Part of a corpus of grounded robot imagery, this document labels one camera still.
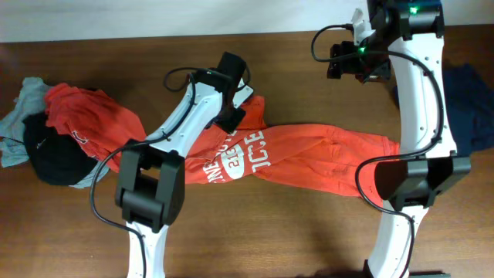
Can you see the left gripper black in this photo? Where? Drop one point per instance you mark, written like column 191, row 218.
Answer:
column 230, row 123

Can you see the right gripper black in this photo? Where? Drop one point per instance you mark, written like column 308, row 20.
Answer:
column 336, row 68

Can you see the red t-shirt white print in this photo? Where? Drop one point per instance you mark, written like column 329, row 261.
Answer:
column 312, row 156

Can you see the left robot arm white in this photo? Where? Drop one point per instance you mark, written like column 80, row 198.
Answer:
column 150, row 187

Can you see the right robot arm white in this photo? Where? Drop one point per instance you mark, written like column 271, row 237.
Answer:
column 404, row 40

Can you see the folded navy blue garment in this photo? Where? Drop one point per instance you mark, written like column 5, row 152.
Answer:
column 469, row 105

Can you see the red crumpled t-shirt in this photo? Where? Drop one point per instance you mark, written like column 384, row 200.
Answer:
column 97, row 123

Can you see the black garment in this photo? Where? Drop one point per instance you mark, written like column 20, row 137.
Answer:
column 56, row 158

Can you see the grey t-shirt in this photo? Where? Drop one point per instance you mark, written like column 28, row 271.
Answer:
column 31, row 101

